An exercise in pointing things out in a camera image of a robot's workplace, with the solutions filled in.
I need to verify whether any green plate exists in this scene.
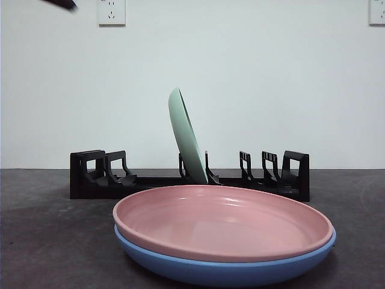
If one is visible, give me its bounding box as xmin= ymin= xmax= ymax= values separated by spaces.
xmin=168 ymin=87 xmax=209 ymax=185

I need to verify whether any blue plate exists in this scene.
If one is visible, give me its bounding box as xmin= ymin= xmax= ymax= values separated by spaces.
xmin=113 ymin=224 xmax=337 ymax=286

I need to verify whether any white wall socket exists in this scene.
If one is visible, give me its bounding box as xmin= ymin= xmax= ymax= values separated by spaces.
xmin=369 ymin=0 xmax=385 ymax=26
xmin=97 ymin=0 xmax=126 ymax=26

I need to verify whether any pink plate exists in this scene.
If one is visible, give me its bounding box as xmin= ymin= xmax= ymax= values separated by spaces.
xmin=112 ymin=185 xmax=335 ymax=263

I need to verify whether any black plastic plate rack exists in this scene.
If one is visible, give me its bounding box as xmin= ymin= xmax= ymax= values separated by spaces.
xmin=69 ymin=149 xmax=310 ymax=202

